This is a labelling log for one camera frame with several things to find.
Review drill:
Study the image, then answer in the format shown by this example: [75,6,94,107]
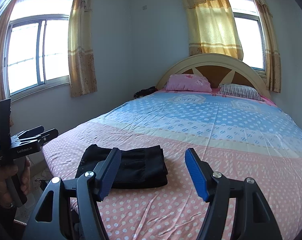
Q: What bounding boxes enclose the black pants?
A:
[75,144,168,190]

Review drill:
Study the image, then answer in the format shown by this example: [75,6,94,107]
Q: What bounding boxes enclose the black clothing beside bed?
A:
[133,86,158,99]

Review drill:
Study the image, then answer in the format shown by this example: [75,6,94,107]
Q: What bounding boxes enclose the person's left hand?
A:
[0,158,30,208]

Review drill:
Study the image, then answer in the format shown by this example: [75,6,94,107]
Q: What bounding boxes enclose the dark person's left sleeve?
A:
[0,206,17,239]

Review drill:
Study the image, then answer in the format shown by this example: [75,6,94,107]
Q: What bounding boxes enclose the left window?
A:
[4,0,73,100]

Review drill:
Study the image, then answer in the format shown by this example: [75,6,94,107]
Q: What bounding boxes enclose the window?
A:
[229,0,266,75]
[4,0,73,100]

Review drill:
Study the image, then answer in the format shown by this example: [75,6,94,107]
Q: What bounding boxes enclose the polka dot bed sheet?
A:
[43,91,302,239]

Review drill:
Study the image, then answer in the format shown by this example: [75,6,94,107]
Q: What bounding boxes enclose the striped pillow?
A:
[218,83,263,101]

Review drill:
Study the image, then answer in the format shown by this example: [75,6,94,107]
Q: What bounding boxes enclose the pink pillow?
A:
[166,74,212,93]

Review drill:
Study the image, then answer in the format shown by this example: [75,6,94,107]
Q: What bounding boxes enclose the yellow right curtain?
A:
[253,0,281,93]

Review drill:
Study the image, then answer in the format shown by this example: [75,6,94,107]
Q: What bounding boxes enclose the cream wooden headboard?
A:
[156,54,271,99]

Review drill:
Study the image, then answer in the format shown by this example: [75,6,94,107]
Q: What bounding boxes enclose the back window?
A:
[229,0,266,75]

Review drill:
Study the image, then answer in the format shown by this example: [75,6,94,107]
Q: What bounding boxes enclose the yellow centre curtain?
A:
[182,0,243,61]

